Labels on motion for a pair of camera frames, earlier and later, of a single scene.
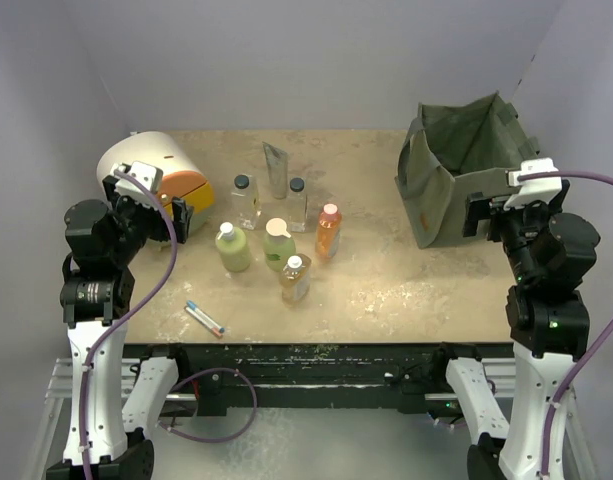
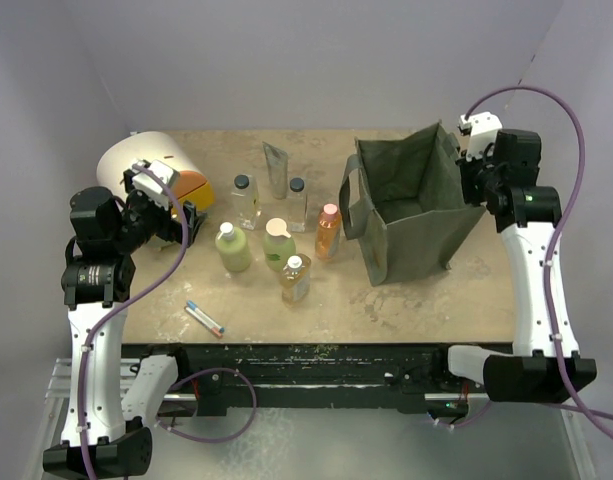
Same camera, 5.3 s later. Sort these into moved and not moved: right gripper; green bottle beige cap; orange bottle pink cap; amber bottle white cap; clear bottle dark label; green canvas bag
Moved: right gripper; green canvas bag
Not moved: amber bottle white cap; clear bottle dark label; green bottle beige cap; orange bottle pink cap
